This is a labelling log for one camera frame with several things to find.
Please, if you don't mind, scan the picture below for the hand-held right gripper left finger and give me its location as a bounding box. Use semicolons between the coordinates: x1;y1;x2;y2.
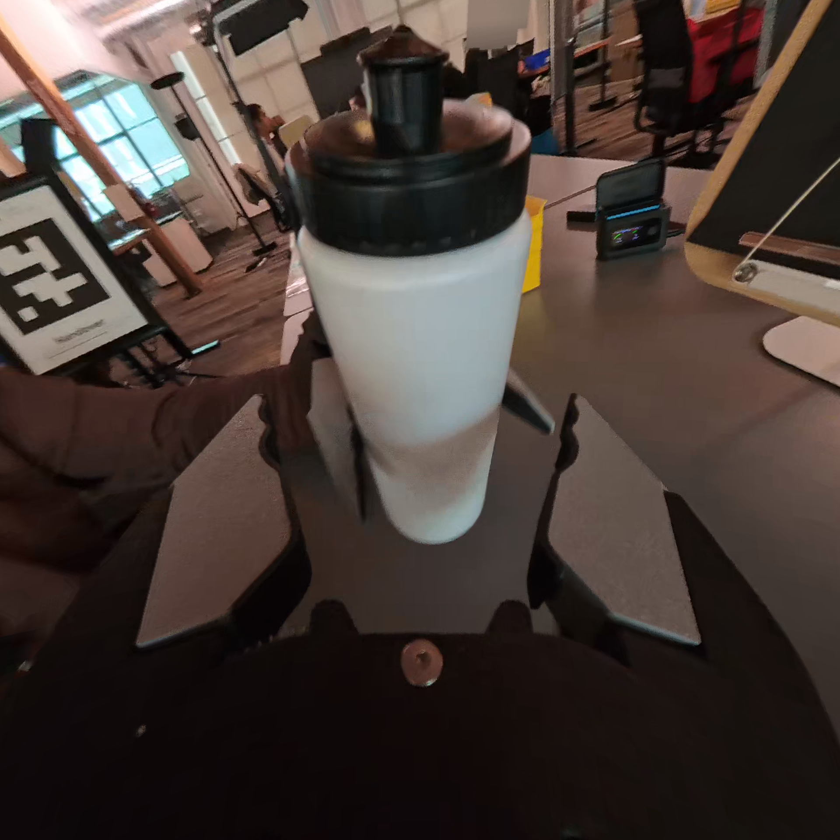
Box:
134;394;312;651

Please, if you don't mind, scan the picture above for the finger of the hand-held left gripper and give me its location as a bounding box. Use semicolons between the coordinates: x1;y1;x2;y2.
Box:
500;369;557;437
307;356;368;524

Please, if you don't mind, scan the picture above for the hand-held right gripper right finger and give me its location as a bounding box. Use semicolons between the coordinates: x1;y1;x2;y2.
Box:
527;392;703;647

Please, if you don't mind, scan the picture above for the white bottle black lid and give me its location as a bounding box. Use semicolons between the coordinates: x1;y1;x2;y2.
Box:
285;25;534;546

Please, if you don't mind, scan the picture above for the person's left forearm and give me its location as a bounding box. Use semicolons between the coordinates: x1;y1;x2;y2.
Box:
0;361;312;572

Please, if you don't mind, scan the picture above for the yellow storage bin stack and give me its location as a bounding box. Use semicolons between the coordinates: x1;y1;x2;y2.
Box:
521;196;547;293

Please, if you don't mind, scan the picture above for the black device with screen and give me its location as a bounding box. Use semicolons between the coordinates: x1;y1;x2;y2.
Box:
567;157;672;262

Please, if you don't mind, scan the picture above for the white low cabinet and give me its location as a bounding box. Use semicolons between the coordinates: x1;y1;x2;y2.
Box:
141;226;214;288

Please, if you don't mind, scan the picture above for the white monitor stand base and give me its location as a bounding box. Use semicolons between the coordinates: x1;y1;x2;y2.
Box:
763;315;840;388

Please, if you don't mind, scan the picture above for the framed marker sign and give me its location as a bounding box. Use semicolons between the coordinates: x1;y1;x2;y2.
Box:
0;174;168;376

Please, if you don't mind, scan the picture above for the grey divider panel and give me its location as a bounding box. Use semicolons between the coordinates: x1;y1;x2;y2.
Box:
550;0;580;156

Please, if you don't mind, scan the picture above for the black wood-edged monitor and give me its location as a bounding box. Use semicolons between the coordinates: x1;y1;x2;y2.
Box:
684;0;840;329

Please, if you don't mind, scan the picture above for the black office chair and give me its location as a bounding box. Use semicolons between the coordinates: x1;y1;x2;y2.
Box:
633;0;693;135

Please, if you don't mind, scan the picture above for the black floor lamp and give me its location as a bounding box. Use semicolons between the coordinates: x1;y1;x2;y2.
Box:
150;72;280;258

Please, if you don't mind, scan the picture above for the black studio light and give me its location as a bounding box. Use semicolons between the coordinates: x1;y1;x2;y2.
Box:
217;0;311;56

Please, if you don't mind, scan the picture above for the red fabric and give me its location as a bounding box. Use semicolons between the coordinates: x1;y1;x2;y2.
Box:
686;7;765;106

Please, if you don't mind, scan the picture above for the white security cable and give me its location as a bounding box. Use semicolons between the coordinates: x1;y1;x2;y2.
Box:
734;152;840;284

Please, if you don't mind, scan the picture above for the wooden support post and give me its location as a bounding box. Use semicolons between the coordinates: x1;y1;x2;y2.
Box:
0;16;204;299

